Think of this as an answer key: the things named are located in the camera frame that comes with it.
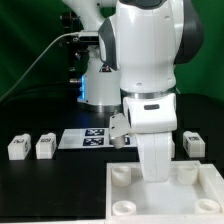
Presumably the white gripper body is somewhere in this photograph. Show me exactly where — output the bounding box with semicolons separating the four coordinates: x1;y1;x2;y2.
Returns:
123;93;177;182

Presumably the white square tabletop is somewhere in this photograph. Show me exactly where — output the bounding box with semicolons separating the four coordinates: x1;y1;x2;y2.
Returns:
106;161;224;224

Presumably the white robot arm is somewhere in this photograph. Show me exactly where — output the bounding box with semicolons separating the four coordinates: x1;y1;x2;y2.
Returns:
62;0;203;182

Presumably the white marker sheet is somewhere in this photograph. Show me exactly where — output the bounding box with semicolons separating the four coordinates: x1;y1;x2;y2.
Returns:
57;127;138;150

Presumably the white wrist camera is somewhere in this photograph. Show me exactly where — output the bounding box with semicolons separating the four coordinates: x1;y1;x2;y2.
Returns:
109;113;130;149

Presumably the black cable bundle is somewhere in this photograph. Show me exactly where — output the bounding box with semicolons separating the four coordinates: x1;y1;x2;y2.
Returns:
0;79;81;108

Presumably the white L-shaped obstacle wall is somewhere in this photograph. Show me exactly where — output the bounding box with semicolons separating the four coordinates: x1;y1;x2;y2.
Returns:
198;164;224;213

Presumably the black mounted camera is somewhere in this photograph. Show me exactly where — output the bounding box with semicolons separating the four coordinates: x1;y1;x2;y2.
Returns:
72;31;99;45

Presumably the white camera cable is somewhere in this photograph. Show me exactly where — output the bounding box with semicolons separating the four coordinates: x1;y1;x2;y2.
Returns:
0;32;80;101

